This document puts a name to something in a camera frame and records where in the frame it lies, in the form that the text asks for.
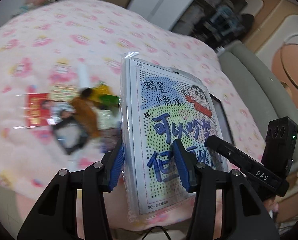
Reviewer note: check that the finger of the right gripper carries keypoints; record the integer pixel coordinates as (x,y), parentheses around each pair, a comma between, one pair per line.
(246,164)

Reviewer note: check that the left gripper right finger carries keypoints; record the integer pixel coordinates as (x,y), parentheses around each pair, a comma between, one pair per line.
(244,215)

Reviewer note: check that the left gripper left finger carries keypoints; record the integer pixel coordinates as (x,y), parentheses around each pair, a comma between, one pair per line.
(54,214)

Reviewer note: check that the cartoon bead art pack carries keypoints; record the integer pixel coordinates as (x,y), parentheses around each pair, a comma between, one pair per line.
(159,105)

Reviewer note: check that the white lint roller refill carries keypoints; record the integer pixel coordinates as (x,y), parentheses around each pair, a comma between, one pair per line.
(83,77)

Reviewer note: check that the black Daphne shoe box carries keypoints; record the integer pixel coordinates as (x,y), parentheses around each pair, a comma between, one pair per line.
(223,121)

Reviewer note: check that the grey upholstered headboard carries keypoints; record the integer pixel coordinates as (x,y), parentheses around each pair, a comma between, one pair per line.
(258,88)

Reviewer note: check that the brown wooden comb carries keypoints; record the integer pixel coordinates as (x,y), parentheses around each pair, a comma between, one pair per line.
(85,116)

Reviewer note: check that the red envelope packet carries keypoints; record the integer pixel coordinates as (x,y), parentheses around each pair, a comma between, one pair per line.
(37,109)

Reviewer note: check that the yellow printed card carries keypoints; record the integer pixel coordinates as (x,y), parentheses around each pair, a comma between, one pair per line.
(62,93)

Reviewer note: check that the green yellow snack wrapper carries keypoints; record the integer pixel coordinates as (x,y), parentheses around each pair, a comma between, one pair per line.
(104,96)

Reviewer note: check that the black glass display cabinet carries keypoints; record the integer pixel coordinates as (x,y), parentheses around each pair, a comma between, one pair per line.
(215,22)

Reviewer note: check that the pink cartoon print bedspread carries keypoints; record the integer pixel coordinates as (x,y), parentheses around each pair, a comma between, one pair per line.
(44,47)

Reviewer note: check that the black square frame case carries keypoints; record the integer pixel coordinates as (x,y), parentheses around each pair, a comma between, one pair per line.
(70,135)

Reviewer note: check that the round orange wall decor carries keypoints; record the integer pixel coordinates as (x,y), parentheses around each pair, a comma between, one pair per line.
(285,66)

